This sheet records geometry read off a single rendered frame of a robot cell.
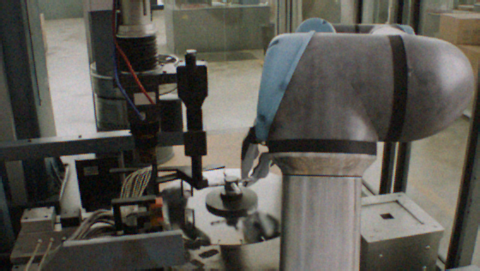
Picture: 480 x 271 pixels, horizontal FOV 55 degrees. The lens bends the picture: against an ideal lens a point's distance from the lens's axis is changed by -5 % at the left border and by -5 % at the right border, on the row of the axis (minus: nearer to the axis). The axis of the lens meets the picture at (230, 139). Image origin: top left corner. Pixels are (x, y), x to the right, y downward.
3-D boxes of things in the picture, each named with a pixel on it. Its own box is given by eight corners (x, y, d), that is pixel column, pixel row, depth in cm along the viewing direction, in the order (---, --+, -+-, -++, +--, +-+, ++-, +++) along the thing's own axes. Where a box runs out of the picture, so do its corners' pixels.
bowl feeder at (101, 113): (180, 141, 192) (175, 51, 180) (189, 171, 164) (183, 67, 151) (102, 147, 187) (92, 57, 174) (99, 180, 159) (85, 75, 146)
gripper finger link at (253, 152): (236, 186, 96) (256, 144, 95) (230, 179, 102) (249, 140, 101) (249, 192, 97) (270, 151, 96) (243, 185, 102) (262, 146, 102)
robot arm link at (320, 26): (357, 15, 82) (349, 30, 93) (292, 15, 83) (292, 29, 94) (357, 59, 82) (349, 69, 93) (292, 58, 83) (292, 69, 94)
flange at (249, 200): (226, 219, 94) (225, 208, 93) (195, 199, 102) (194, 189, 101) (268, 202, 100) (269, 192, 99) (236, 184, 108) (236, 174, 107)
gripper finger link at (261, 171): (249, 192, 97) (269, 151, 96) (243, 185, 102) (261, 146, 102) (262, 198, 97) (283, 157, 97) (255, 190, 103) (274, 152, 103)
